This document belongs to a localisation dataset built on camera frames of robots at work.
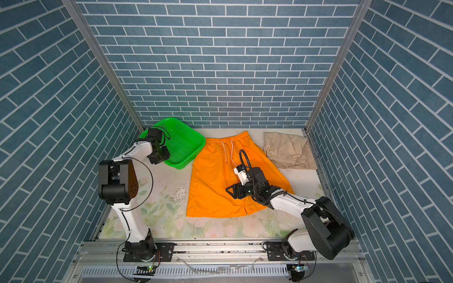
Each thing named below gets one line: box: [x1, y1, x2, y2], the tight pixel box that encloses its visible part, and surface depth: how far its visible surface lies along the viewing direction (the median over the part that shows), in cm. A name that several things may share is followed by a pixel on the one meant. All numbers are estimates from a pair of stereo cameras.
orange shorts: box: [186, 130, 295, 217], surface depth 96 cm
